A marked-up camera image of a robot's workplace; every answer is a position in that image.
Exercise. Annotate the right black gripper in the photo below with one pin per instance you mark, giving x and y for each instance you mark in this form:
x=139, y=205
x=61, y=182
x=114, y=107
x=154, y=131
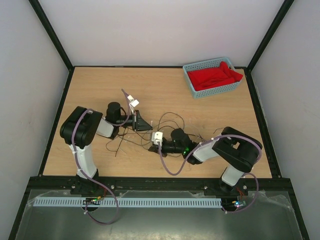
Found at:
x=154, y=148

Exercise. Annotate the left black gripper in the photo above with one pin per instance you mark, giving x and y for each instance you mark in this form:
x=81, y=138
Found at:
x=138, y=123

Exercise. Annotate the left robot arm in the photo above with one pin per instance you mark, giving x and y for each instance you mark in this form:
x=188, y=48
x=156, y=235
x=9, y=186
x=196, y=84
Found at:
x=83, y=124

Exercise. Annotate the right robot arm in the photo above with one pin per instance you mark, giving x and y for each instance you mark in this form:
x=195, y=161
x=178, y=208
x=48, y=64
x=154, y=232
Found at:
x=239, y=150

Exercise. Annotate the red cloth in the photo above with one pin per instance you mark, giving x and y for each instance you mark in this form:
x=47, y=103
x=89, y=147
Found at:
x=213, y=77

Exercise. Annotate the blue perforated plastic basket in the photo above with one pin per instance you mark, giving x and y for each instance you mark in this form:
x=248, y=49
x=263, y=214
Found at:
x=212, y=63

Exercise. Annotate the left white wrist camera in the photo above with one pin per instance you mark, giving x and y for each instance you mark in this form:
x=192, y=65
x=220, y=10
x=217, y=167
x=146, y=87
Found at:
x=132, y=101

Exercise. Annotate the light blue slotted cable duct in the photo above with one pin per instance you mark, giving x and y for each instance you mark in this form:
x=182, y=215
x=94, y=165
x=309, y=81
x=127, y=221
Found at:
x=128, y=202

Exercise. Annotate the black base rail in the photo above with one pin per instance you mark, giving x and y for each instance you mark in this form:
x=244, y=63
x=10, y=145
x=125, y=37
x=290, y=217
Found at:
x=210, y=186

